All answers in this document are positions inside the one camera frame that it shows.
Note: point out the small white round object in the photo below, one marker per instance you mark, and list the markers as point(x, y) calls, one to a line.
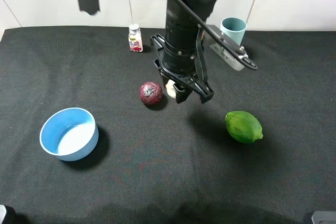
point(170, 89)

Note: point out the dark red ball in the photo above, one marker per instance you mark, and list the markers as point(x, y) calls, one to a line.
point(150, 93)

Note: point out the pale blue tall cup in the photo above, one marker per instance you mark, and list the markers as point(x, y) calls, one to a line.
point(234, 28)

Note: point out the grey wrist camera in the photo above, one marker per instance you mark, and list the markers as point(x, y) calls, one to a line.
point(232, 53)

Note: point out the black table cloth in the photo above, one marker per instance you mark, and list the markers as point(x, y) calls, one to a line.
point(174, 163)

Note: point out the black mesh right gripper finger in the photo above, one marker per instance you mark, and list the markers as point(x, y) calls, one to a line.
point(181, 93)

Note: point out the green papaya fruit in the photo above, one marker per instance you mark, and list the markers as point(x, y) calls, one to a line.
point(243, 127)

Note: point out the black mesh left gripper finger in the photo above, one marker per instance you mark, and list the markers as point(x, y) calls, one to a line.
point(202, 88)

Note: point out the small candy bottle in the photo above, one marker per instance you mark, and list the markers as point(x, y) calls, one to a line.
point(135, 38)

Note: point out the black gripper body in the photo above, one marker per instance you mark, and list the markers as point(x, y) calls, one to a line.
point(184, 67)

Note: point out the blue bowl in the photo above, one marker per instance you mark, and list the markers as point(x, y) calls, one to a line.
point(70, 134)

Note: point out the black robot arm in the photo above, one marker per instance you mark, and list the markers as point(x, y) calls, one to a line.
point(185, 22)

